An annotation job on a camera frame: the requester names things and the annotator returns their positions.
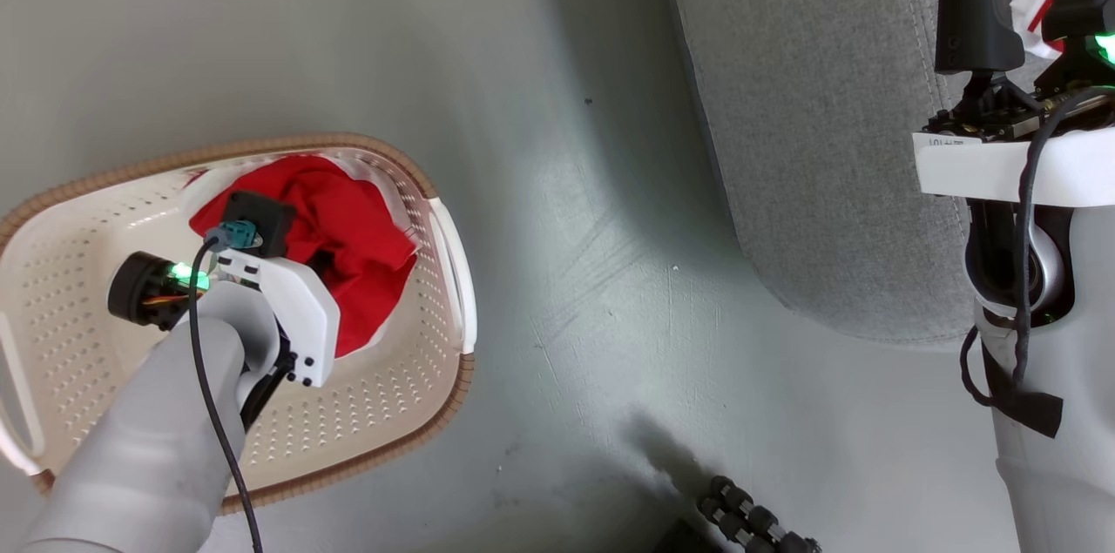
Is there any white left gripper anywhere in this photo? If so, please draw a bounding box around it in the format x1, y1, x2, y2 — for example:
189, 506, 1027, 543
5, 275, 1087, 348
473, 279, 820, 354
106, 249, 341, 388

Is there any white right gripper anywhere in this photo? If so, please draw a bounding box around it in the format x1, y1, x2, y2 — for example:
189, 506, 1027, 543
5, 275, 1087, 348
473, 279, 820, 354
912, 0, 1115, 208

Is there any red garment with white trim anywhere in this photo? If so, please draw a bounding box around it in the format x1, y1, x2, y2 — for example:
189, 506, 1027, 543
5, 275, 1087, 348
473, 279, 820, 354
188, 153, 420, 360

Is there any white plastic laundry basket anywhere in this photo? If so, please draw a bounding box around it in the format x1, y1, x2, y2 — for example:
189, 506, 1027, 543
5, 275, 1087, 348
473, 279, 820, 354
0, 132, 478, 513

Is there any grey fabric sofa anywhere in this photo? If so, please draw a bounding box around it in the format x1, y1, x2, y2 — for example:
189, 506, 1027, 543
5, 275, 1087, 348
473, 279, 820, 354
653, 0, 1115, 347

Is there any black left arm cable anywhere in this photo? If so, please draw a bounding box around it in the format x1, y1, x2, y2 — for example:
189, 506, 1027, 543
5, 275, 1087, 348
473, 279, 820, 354
186, 239, 265, 553

